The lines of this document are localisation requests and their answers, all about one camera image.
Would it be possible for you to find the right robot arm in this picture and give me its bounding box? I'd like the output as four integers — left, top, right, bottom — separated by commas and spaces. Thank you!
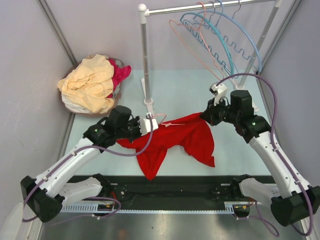
200, 88, 320, 227

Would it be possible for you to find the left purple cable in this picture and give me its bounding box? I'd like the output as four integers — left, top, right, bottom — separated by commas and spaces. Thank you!
21, 113, 155, 223

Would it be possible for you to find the magenta pink garment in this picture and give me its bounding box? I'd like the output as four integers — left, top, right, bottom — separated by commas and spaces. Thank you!
107, 58, 132, 98

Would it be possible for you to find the light blue plastic hanger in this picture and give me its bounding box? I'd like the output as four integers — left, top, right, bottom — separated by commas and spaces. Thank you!
197, 6, 262, 74

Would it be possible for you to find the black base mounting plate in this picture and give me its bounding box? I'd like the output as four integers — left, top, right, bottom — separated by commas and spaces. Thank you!
67, 172, 276, 211

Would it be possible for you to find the teal plastic hanger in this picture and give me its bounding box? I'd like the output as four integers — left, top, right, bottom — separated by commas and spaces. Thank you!
179, 11, 235, 76

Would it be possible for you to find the purple cable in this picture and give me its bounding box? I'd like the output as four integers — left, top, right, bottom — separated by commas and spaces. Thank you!
21, 113, 155, 223
216, 73, 315, 237

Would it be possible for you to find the silver white clothes rack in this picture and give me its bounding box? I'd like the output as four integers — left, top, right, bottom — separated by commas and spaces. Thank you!
138, 0, 282, 114

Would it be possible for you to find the white slotted cable duct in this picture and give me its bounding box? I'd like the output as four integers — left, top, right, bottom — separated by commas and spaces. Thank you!
60, 202, 252, 215

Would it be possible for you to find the dark blue wavy hanger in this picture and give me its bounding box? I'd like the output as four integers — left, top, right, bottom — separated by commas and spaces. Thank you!
180, 10, 262, 75

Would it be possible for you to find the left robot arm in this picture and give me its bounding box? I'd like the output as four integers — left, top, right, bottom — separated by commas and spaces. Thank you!
20, 105, 153, 223

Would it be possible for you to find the red t shirt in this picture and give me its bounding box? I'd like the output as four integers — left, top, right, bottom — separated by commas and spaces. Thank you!
115, 111, 216, 181

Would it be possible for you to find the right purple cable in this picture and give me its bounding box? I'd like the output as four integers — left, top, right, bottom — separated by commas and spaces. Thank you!
216, 73, 315, 237

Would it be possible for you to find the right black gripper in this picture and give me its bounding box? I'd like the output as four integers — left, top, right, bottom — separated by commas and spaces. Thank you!
199, 96, 239, 127

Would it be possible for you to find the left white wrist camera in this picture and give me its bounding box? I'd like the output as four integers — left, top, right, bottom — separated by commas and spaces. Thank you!
139, 112, 159, 136

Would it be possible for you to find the brown laundry basket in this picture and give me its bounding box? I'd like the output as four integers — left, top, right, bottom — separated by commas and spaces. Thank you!
57, 54, 132, 118

